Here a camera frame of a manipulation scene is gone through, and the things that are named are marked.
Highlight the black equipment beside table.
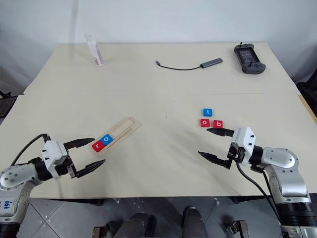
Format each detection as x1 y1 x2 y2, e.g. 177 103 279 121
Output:
0 66 12 120

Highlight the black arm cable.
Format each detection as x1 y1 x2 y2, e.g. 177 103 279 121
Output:
235 160 285 225
9 133 52 167

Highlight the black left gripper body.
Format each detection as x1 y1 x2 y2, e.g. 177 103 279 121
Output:
53 143 78 179

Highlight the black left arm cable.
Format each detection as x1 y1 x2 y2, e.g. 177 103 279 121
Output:
9 133 52 167

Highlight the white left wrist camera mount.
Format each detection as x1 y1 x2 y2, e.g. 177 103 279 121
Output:
41 140 69 178

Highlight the wooden letter tray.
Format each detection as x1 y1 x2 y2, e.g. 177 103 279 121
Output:
90 116 142 158

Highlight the black frame beside table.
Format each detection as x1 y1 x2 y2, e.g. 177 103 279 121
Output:
295 73 317 120

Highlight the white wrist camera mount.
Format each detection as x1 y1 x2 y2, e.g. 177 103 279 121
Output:
41 140 69 178
231 126 256 166

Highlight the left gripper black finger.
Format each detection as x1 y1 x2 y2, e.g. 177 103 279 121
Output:
74 159 106 179
63 138 96 151

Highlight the dark rounded shape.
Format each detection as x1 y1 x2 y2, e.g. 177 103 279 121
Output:
182 206 207 238
118 212 156 238

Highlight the dark grey handheld controller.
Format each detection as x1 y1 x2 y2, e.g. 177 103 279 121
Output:
233 41 267 75

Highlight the metal table foot bracket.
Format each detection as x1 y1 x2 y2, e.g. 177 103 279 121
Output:
92 220 117 238
222 219 249 238

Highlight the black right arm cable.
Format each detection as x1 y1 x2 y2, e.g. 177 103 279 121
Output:
235 160 285 225

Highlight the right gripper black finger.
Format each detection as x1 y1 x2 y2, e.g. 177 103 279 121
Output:
198 151 232 170
206 127 235 137

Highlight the blue letter tile o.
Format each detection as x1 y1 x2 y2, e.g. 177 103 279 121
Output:
100 133 115 147

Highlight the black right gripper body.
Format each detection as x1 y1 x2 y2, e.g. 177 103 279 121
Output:
226 142 246 170

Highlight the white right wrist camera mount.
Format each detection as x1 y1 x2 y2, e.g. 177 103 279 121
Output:
231 126 256 166

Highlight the red letter tile r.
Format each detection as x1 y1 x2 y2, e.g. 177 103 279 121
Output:
91 139 106 153

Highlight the white squeeze tube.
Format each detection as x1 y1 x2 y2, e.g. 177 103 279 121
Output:
84 32 106 67

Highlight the grey usb hub with cable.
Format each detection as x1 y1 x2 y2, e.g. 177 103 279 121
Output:
155 57 224 71

